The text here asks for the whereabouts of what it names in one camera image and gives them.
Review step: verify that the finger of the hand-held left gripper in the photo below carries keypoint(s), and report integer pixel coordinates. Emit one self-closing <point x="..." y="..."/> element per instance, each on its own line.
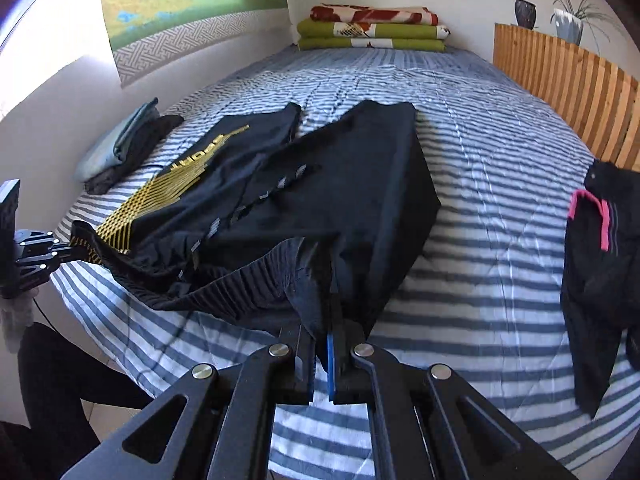
<point x="42" y="269"/>
<point x="47" y="241"/>

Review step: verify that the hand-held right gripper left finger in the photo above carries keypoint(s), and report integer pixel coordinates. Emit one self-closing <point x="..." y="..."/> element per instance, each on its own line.
<point x="303" y="377"/>

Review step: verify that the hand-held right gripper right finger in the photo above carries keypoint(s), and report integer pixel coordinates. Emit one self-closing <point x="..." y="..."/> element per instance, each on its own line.
<point x="331" y="366"/>

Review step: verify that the black pants with gold print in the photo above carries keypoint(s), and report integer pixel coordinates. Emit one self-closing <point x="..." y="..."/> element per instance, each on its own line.
<point x="310" y="200"/>

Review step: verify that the person's left hand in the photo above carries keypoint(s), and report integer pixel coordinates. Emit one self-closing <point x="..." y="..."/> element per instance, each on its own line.
<point x="14" y="322"/>

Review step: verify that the person's leg in black trousers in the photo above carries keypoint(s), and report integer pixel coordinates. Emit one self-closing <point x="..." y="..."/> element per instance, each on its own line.
<point x="55" y="395"/>

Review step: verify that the blue grey folded cloth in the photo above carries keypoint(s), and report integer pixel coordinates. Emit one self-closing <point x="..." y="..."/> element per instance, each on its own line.
<point x="125" y="140"/>

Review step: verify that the dark grey folded cloth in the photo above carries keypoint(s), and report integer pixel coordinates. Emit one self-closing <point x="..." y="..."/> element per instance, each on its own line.
<point x="142" y="147"/>

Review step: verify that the blue white striped bed blanket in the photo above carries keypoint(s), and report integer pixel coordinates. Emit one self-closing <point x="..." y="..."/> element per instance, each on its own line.
<point x="480" y="170"/>

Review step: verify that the black garment with pink trim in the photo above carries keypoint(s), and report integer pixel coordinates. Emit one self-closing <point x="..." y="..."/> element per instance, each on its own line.
<point x="600" y="280"/>

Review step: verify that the green folded blanket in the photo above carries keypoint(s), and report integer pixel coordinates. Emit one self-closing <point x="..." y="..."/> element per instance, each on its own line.
<point x="370" y="45"/>

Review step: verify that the red floral folded blanket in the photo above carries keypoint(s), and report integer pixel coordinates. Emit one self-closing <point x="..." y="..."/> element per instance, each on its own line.
<point x="372" y="14"/>

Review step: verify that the wooden slatted headboard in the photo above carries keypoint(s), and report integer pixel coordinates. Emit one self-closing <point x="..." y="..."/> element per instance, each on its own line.
<point x="575" y="85"/>

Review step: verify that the dark vase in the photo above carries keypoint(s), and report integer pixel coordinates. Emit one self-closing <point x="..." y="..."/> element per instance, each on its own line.
<point x="525" y="12"/>

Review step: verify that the potted plant in white pot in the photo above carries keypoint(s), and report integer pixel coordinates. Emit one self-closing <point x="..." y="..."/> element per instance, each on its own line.
<point x="570" y="22"/>

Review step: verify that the wall map poster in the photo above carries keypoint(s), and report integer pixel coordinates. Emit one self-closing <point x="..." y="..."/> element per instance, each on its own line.
<point x="190" y="0"/>

